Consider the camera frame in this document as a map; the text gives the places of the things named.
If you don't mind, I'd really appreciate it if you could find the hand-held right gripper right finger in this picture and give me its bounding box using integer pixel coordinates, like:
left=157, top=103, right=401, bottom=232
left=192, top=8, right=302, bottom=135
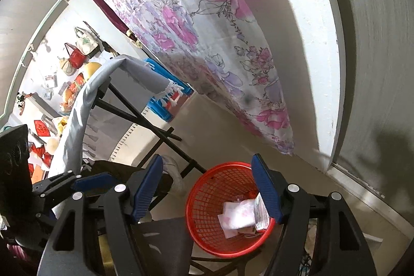
left=251, top=153, right=377, bottom=276

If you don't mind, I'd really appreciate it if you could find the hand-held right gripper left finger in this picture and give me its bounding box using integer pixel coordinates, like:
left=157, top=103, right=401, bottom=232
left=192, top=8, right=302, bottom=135
left=38, top=154, right=164, bottom=276

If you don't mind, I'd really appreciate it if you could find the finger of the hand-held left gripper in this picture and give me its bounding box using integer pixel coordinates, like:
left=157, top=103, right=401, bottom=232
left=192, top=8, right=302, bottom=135
left=32, top=171, right=119, bottom=198

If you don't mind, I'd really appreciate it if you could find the white and red packet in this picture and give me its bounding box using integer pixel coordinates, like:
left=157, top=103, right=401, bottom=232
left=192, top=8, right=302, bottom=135
left=254, top=192, right=271, bottom=231

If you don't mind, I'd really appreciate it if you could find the white plastic bag pink print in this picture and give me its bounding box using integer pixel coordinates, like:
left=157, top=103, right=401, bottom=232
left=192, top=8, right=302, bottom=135
left=217, top=198, right=259, bottom=238

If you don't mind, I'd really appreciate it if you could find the red plastic basket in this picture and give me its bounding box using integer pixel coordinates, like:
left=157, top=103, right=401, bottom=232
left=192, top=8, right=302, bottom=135
left=186, top=162, right=277, bottom=257

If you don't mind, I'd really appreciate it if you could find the white shoe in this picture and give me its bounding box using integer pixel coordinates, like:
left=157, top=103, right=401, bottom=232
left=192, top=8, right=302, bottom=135
left=162, top=155, right=186, bottom=196

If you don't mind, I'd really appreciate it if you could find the red diamond paper decoration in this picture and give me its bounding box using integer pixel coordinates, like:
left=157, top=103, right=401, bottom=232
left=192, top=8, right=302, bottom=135
left=34, top=119, right=52, bottom=136

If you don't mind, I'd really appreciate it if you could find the grey seat cushion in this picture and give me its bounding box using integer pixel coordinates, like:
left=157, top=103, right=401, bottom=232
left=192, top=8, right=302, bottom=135
left=131, top=216, right=195, bottom=276

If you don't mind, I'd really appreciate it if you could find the grey tasselled tablecloth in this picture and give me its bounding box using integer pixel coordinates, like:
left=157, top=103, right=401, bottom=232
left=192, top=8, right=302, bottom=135
left=48, top=54, right=186, bottom=208

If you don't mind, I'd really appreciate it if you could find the blue glass fruit bowl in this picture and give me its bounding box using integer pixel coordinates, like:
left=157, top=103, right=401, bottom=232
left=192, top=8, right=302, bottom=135
left=60, top=87, right=79, bottom=111

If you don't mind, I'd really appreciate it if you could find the blue plastic crate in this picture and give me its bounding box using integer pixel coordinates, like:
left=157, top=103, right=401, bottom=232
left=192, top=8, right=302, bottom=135
left=142, top=58, right=195, bottom=123

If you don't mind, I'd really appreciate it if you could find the orange gift box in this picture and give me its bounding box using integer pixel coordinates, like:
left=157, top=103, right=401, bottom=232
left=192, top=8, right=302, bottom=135
left=69, top=74, right=86, bottom=92

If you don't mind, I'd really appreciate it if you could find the beige tote bag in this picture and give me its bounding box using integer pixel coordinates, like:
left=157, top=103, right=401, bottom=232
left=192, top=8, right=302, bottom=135
left=58, top=56, right=76, bottom=76

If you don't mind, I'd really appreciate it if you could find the yellow pomelo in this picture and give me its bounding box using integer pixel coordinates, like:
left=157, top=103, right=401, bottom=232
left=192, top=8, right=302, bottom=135
left=82, top=62, right=102, bottom=81

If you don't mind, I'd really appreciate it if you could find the red tote bag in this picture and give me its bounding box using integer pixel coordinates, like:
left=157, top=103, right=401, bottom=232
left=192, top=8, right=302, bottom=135
left=64, top=42, right=87, bottom=69

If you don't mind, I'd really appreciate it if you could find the white tote bag green print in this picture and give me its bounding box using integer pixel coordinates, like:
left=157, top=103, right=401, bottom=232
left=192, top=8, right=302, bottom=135
left=74, top=26, right=98, bottom=55

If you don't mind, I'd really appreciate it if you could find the grey metal door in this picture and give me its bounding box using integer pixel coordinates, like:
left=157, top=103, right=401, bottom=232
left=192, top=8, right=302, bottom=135
left=325, top=0, right=414, bottom=202

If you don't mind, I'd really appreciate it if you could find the floral curtain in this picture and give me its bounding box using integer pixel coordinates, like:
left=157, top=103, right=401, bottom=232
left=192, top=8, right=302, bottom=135
left=53, top=0, right=296, bottom=156

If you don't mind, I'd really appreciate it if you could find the black folding table frame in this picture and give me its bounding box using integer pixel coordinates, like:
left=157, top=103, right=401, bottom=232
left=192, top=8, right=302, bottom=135
left=92, top=82, right=208, bottom=180

